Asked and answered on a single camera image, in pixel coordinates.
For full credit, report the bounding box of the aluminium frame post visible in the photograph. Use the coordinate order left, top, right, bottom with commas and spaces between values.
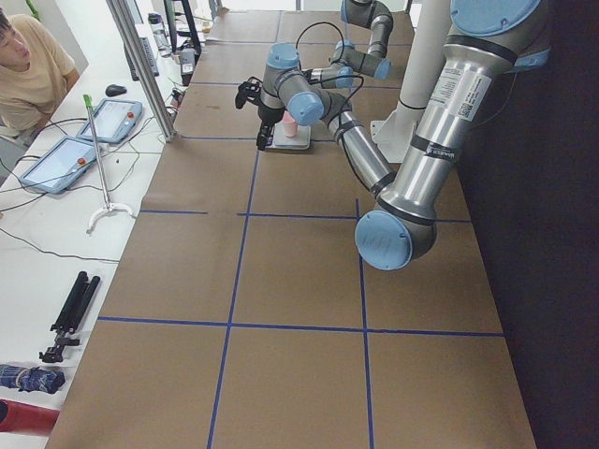
107, 0, 176, 142

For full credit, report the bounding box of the black folded tripod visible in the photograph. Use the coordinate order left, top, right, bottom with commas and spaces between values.
39, 271, 101, 363

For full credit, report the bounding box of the black computer mouse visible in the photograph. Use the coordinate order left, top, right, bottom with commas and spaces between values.
105, 84, 127, 97

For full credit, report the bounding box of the black keyboard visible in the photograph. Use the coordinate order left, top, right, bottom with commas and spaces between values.
128, 36, 160, 81

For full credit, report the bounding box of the pink plastic cup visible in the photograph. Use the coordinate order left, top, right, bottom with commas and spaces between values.
282, 110, 298, 138

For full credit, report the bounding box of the far teach pendant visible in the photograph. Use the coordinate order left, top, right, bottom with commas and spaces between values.
93, 98, 143, 144

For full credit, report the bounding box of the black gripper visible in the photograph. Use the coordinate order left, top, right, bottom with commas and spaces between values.
256, 105, 284, 151

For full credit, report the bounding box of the blue folded umbrella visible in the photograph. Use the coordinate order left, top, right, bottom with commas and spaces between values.
1, 364, 66, 394

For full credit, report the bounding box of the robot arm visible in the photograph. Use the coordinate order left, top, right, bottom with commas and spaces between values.
303, 1, 394, 89
247, 1, 552, 270

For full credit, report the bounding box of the water bottle on desk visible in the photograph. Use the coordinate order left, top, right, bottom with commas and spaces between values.
148, 12, 170, 53

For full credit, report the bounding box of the seated person beige shirt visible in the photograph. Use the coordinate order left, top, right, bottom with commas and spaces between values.
1, 14, 80, 132

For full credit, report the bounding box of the digital kitchen scale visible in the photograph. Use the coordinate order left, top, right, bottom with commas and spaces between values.
267, 123, 312, 151

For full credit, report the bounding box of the teach pendant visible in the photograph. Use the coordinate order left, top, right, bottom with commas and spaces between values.
19, 137, 96, 194
93, 98, 143, 144

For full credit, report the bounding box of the near teach pendant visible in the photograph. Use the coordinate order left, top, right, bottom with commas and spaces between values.
19, 137, 96, 194

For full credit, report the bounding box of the black camera cable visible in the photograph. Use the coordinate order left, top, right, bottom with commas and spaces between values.
295, 22, 365, 186

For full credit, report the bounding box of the red cylinder object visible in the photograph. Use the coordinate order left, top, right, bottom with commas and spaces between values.
1, 399, 60, 437

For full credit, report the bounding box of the green tipped reacher stick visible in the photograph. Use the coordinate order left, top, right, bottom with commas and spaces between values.
83, 94, 136, 235

